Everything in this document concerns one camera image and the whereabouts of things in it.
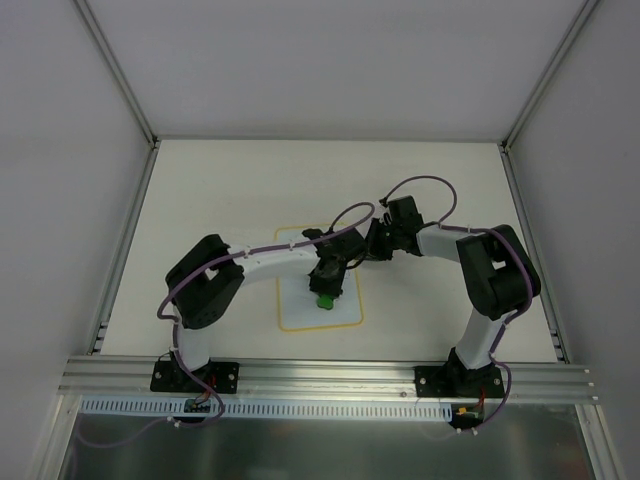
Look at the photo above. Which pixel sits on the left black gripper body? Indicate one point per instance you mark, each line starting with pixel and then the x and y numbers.
pixel 326 284

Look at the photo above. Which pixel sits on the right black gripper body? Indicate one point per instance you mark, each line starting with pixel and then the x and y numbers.
pixel 400 234

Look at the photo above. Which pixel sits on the green whiteboard eraser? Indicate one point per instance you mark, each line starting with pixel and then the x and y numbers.
pixel 325 302

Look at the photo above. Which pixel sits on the yellow framed small whiteboard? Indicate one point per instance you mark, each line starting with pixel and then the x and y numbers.
pixel 297 310

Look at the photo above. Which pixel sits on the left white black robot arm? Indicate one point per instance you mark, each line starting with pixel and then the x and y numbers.
pixel 203 284

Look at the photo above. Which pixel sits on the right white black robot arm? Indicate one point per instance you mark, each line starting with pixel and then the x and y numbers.
pixel 500 279

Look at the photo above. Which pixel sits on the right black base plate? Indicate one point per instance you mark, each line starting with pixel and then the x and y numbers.
pixel 451 382

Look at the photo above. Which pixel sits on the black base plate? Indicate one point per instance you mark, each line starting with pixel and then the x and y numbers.
pixel 169 377
pixel 451 382

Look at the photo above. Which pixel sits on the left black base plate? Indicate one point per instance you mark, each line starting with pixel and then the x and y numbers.
pixel 169 377

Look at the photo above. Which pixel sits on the aluminium mounting rail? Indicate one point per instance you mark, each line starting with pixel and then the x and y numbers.
pixel 532 383

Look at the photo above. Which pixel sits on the white slotted cable duct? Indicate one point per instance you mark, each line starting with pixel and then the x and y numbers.
pixel 269 409

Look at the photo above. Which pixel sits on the left aluminium frame post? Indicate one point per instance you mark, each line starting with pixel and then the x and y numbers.
pixel 96 33

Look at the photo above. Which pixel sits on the aluminium frame post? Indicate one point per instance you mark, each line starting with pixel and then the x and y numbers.
pixel 575 30
pixel 96 33

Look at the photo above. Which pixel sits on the right aluminium frame post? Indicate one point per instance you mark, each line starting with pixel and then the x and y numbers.
pixel 575 30

